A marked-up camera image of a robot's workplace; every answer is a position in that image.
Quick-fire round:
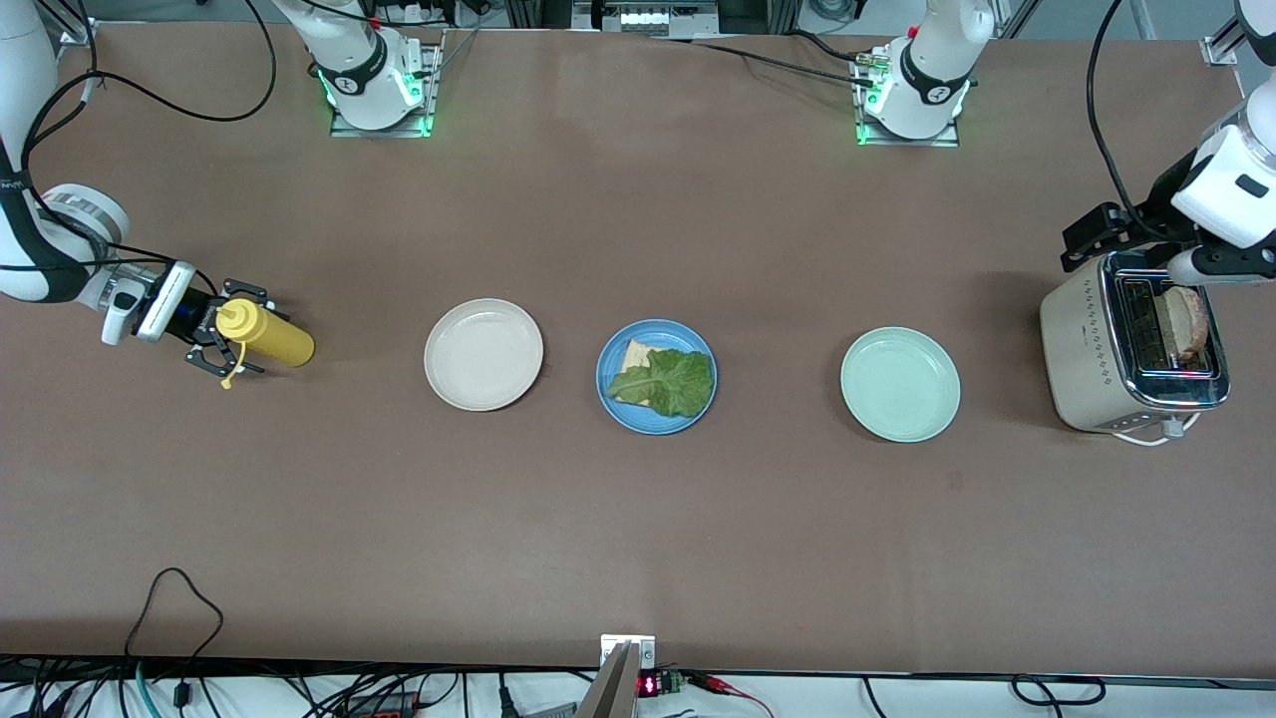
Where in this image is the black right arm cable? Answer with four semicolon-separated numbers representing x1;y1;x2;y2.
20;0;277;290

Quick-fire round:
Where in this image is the toasted bread slice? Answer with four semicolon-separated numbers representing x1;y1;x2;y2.
1159;285;1211;357
610;339;664;408

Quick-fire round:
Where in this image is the cream and chrome toaster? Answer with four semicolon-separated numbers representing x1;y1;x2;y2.
1039;248;1231;435

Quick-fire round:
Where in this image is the green lettuce leaf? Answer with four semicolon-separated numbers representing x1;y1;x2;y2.
606;348;716;420

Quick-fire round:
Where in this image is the white toaster power cable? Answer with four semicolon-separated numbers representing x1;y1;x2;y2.
1110;416;1202;447

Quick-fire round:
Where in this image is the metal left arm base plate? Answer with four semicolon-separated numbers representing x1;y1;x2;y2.
852;50;961;149

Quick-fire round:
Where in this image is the yellow squeeze bottle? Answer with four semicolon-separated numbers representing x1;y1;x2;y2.
216;297;316;390

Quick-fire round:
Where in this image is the blue plate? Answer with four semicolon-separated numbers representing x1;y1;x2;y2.
596;319;717;436

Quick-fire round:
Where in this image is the red clip lead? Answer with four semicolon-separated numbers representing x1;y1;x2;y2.
686;672;775;718

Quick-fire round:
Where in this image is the metal electronics box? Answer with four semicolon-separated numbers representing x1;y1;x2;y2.
571;0;719;39

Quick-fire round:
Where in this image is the black power strip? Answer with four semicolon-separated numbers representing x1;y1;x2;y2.
344;691;422;718

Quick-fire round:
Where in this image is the light green plate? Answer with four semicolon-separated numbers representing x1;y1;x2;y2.
839;326;962;444

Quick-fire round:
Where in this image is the black coiled floor cable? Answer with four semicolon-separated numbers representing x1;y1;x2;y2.
1011;674;1108;707

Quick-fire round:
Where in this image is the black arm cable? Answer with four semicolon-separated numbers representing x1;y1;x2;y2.
20;0;277;290
1087;0;1157;235

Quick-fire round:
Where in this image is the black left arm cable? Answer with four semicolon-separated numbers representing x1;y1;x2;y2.
1087;0;1157;235

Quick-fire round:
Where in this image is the thin black looped cable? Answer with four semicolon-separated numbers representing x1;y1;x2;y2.
125;566;224;661

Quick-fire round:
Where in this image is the beige plate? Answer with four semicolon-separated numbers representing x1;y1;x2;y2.
424;298;545;412

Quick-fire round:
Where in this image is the black table cable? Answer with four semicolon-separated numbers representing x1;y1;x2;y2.
786;29;878;66
648;34;883;91

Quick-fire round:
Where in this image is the grey metal camera mount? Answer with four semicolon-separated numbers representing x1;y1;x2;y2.
576;634;657;718

